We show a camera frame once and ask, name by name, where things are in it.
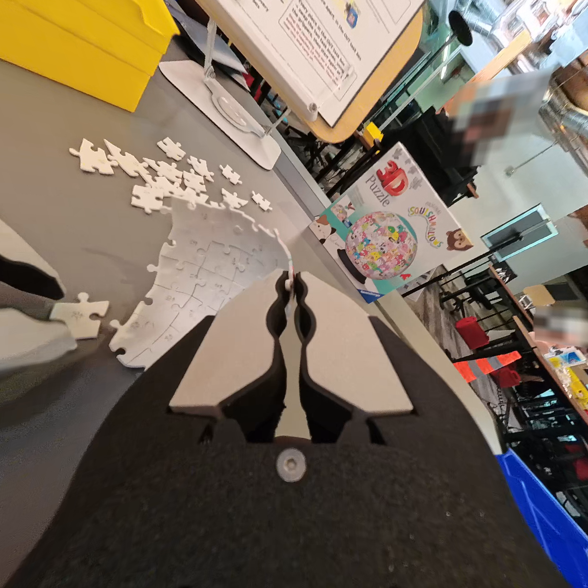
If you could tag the group of puzzle pieces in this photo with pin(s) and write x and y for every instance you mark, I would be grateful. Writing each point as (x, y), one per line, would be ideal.
(151, 193)

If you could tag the white flat stand base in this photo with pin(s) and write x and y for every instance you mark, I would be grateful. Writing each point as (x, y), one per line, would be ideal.
(220, 119)

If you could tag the orange grey striped cone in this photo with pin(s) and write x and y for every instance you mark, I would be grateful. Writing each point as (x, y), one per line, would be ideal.
(487, 366)

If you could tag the partly built puzzle ball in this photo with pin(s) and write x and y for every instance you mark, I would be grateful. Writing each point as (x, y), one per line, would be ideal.
(193, 266)

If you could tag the small yellow block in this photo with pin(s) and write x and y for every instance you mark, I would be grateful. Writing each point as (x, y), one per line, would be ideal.
(374, 132)

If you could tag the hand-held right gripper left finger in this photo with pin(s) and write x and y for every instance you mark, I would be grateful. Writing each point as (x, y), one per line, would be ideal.
(225, 363)

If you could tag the wooden board with instruction sheet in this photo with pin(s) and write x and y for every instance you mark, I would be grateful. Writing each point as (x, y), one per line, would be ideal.
(294, 55)

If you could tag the colourful printed box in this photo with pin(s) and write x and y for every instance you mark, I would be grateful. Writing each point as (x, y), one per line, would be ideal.
(404, 229)

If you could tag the yellow box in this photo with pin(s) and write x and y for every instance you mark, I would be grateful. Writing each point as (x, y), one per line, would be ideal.
(82, 46)

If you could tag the blue bin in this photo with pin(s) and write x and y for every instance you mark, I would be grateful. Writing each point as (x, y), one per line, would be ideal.
(546, 519)

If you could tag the silver ventilation duct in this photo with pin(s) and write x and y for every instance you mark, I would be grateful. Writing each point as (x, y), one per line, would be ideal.
(487, 16)

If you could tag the teal framed glass panel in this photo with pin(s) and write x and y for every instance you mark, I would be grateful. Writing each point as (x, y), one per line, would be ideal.
(519, 234)

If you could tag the red container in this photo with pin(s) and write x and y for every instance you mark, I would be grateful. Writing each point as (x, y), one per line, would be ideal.
(507, 377)
(471, 331)

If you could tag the single white puzzle piece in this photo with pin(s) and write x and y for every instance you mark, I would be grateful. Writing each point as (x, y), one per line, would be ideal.
(82, 317)

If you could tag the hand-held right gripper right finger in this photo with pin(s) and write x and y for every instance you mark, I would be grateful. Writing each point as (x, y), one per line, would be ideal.
(353, 363)

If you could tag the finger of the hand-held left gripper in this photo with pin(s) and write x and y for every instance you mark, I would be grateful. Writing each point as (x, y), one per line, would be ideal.
(32, 340)
(23, 248)

